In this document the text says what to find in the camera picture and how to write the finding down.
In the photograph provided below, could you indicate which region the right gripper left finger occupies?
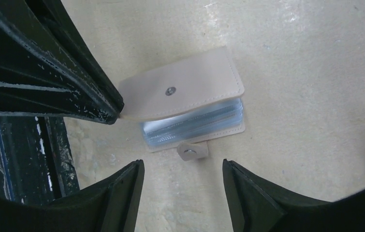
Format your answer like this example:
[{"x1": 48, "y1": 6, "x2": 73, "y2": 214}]
[{"x1": 0, "y1": 159, "x2": 145, "y2": 232}]

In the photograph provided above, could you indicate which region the beige card holder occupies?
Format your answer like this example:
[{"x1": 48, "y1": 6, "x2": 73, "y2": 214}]
[{"x1": 118, "y1": 46, "x2": 246, "y2": 161}]

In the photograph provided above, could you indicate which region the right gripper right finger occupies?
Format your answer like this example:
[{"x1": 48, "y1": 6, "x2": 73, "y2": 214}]
[{"x1": 222, "y1": 159, "x2": 365, "y2": 232}]

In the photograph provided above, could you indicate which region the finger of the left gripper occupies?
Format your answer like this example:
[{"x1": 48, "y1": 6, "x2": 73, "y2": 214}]
[{"x1": 0, "y1": 0, "x2": 124, "y2": 125}]

